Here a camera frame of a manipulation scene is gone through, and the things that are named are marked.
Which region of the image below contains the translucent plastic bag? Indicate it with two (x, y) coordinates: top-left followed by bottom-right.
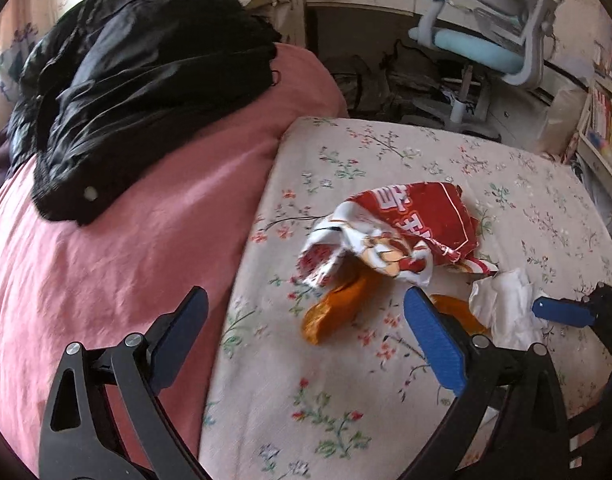
(536, 85), (587, 156)

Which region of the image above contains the orange peel piece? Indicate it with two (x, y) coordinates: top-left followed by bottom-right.
(301, 267), (379, 347)
(428, 294), (489, 338)

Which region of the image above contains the blue and grey desk chair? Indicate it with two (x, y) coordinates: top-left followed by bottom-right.
(401, 0), (564, 136)

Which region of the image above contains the white bookshelf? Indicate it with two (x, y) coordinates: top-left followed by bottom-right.
(566, 25), (612, 241)

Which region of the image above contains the pink blanket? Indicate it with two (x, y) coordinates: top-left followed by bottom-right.
(0, 42), (349, 480)

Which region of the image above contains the black puffer jacket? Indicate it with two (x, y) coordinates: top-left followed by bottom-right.
(8, 0), (281, 226)

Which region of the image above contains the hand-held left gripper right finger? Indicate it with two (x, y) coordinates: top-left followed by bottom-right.
(401, 286), (572, 480)

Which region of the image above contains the floral curtain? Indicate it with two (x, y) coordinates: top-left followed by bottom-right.
(0, 0), (116, 86)

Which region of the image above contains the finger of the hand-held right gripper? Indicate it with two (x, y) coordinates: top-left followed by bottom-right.
(532, 282), (612, 361)

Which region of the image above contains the floral tablecloth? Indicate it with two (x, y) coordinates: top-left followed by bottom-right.
(198, 116), (612, 480)

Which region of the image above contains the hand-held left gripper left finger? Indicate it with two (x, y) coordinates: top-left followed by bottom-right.
(38, 286), (209, 480)

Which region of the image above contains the red snack wrapper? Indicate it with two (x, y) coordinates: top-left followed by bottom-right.
(298, 180), (499, 288)

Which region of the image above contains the white tissue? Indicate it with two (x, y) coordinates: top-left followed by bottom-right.
(468, 267), (552, 351)

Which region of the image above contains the row of books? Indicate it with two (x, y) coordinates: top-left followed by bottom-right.
(583, 35), (612, 161)

